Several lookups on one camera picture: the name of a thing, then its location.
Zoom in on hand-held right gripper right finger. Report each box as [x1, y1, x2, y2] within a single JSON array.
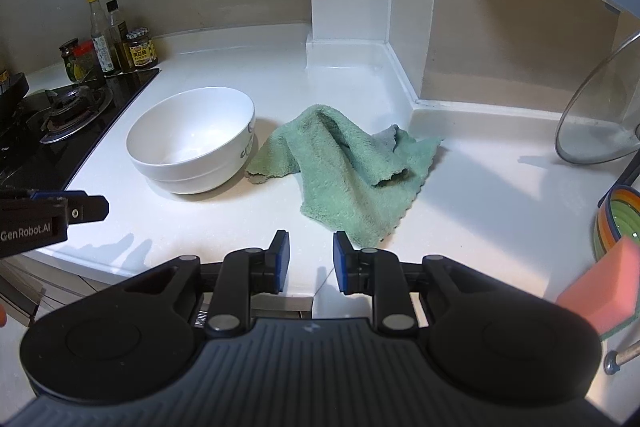
[[334, 231, 501, 340]]

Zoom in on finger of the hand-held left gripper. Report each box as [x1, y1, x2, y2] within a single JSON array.
[[27, 191, 110, 224]]

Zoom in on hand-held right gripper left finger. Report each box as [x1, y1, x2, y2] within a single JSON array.
[[125, 231, 291, 340]]

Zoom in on green cloth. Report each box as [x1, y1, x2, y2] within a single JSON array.
[[246, 104, 443, 248]]

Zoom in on white bowl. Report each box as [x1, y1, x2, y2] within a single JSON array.
[[126, 87, 257, 195]]

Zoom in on colourful striped bowl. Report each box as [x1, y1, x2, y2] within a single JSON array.
[[593, 184, 640, 280]]

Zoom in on black glass gas stove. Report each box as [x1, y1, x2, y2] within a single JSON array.
[[0, 68, 161, 194]]

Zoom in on metal stove burner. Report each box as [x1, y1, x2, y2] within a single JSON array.
[[39, 86, 113, 144]]

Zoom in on black pot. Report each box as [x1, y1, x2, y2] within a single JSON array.
[[0, 72, 30, 114]]

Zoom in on red label spice jar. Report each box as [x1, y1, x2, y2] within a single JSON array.
[[75, 41, 106, 88]]

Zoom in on black lid jar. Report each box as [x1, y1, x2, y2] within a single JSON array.
[[59, 38, 88, 82]]

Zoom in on yellow label jar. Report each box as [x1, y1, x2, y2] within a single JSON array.
[[125, 28, 158, 70]]

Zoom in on yellow cap clear bottle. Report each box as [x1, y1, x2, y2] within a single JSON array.
[[86, 0, 117, 74]]

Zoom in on dark cap oil bottle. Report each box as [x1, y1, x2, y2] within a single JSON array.
[[106, 0, 135, 70]]

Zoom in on pink sponge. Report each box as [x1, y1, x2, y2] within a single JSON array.
[[556, 239, 640, 340]]

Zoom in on glass pot lid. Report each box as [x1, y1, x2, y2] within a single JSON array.
[[555, 27, 640, 165]]

